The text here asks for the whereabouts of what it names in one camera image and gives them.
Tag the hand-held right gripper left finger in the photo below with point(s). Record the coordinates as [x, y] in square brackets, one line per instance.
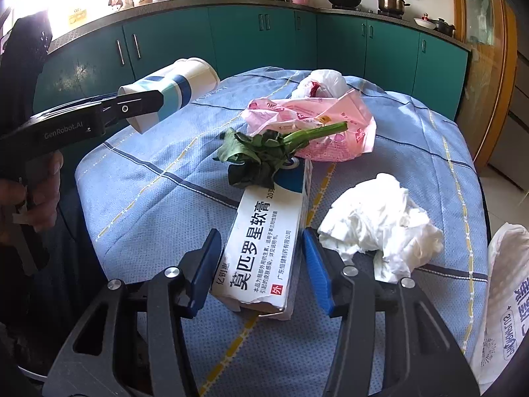
[202, 264]

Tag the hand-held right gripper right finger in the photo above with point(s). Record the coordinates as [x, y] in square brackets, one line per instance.
[318, 269]

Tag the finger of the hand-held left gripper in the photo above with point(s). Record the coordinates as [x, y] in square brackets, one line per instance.
[136, 105]

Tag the white and blue paper cup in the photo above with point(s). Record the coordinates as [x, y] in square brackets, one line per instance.
[182, 82]

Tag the white ointment box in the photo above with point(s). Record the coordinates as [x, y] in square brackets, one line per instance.
[264, 248]

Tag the green leafy vegetable stalk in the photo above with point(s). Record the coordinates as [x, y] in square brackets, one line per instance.
[256, 153]

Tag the bin with white bag liner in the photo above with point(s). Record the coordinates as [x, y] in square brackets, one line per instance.
[504, 297]

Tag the person's left hand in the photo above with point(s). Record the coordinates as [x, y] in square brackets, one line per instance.
[45, 198]

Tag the crumpled white tissue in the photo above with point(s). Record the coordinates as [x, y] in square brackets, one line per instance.
[372, 219]

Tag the blue checked tablecloth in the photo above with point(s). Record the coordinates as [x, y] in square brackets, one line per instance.
[165, 198]

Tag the teal base cabinets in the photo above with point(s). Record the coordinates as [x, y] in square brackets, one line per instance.
[248, 37]

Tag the pink plastic bag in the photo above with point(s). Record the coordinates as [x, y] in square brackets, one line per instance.
[351, 111]

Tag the white plastic bag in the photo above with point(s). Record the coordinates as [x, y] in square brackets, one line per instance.
[326, 80]

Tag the small pink pot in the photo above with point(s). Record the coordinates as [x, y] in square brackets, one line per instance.
[301, 0]

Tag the wooden framed glass door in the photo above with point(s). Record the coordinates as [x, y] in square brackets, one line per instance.
[483, 70]

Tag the white bowl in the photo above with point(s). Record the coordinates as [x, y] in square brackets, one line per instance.
[425, 23]

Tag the black cooking pot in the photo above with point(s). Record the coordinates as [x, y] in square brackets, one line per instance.
[445, 28]

